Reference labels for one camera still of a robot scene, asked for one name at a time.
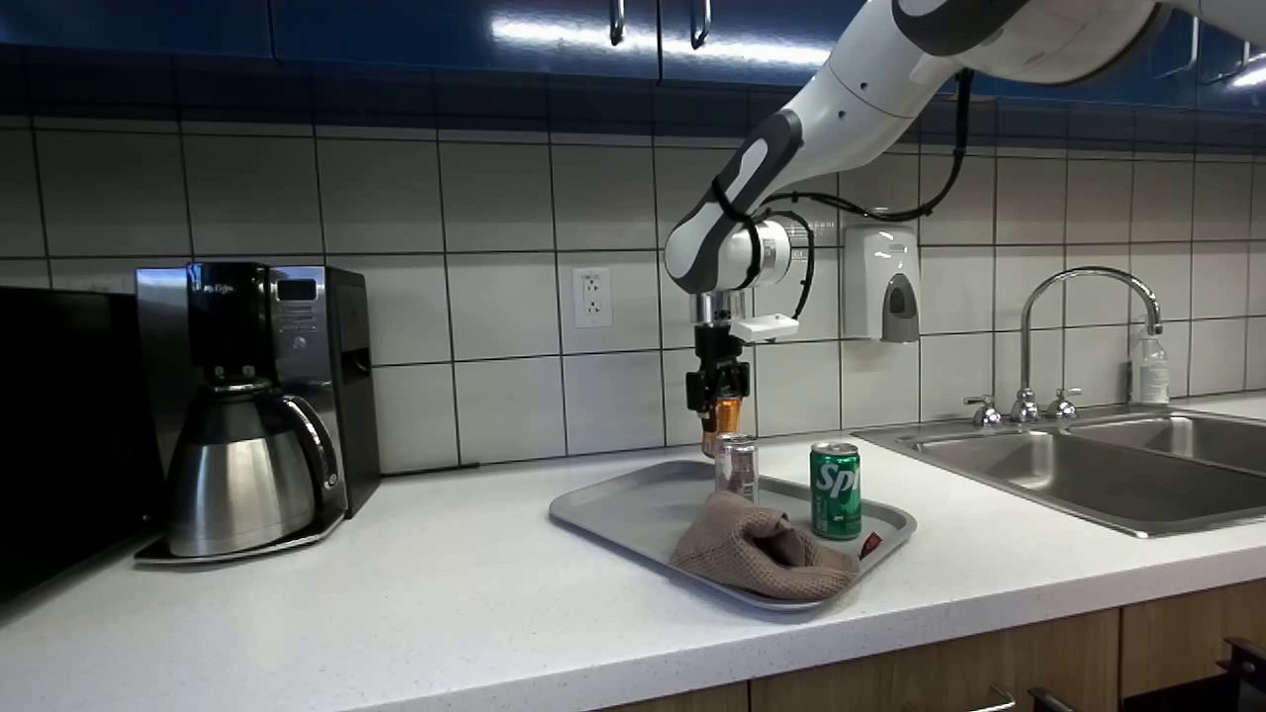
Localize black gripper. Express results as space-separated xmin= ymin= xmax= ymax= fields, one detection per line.
xmin=686 ymin=323 xmax=752 ymax=423

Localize orange soda can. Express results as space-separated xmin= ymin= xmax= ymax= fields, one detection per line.
xmin=700 ymin=394 xmax=745 ymax=460

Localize grey soda can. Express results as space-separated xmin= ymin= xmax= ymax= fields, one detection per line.
xmin=716 ymin=436 xmax=754 ymax=499

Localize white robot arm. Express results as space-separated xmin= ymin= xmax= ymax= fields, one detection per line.
xmin=663 ymin=0 xmax=1266 ymax=436

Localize green soda can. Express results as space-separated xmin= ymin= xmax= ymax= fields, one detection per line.
xmin=810 ymin=441 xmax=863 ymax=542

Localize grey plastic tray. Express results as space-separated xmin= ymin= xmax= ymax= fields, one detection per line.
xmin=550 ymin=460 xmax=919 ymax=613

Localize beige cloth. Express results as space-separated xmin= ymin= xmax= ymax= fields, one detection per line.
xmin=671 ymin=490 xmax=855 ymax=602

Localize white soap dispenser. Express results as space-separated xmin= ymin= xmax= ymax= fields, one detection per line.
xmin=843 ymin=225 xmax=921 ymax=345

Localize chrome gooseneck faucet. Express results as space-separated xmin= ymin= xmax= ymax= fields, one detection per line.
xmin=963 ymin=262 xmax=1168 ymax=430

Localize black coffee maker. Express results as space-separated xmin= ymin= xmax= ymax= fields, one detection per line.
xmin=136 ymin=262 xmax=380 ymax=567

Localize clear soap bottle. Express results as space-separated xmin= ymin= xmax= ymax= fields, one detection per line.
xmin=1130 ymin=331 xmax=1172 ymax=407

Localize stainless steel sink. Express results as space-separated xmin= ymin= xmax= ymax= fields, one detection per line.
xmin=877 ymin=411 xmax=1266 ymax=538

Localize steel coffee carafe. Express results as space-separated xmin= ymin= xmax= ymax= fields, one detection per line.
xmin=165 ymin=380 xmax=347 ymax=560

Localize wooden lower cabinets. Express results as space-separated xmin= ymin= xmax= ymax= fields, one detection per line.
xmin=607 ymin=581 xmax=1266 ymax=712

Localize black microwave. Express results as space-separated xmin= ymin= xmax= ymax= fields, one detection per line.
xmin=0 ymin=285 xmax=164 ymax=602

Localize blue upper cabinets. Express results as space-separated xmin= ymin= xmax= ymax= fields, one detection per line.
xmin=0 ymin=0 xmax=1266 ymax=130

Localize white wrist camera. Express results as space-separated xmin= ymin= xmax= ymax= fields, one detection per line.
xmin=729 ymin=314 xmax=798 ymax=345

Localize white wall outlet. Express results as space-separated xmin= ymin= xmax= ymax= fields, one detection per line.
xmin=574 ymin=269 xmax=611 ymax=327

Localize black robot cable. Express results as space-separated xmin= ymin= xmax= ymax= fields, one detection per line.
xmin=754 ymin=72 xmax=981 ymax=321

